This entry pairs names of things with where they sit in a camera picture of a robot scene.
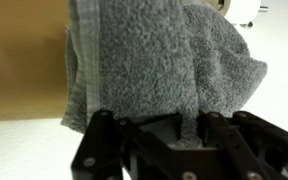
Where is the grey terry cloth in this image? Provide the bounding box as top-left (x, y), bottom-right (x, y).
top-left (60, 0), bottom-right (269, 150)

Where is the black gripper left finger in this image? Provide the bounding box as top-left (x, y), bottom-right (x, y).
top-left (70, 109), bottom-right (185, 180)

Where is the chrome toilet paper holder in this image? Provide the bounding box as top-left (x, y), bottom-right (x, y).
top-left (238, 4), bottom-right (270, 30)

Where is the white toilet paper roll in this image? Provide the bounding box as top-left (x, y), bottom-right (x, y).
top-left (216, 0), bottom-right (262, 26)

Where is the tan leather armchair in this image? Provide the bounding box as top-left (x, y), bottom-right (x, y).
top-left (0, 0), bottom-right (72, 122)

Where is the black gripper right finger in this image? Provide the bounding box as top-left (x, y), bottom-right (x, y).
top-left (196, 109), bottom-right (288, 180)

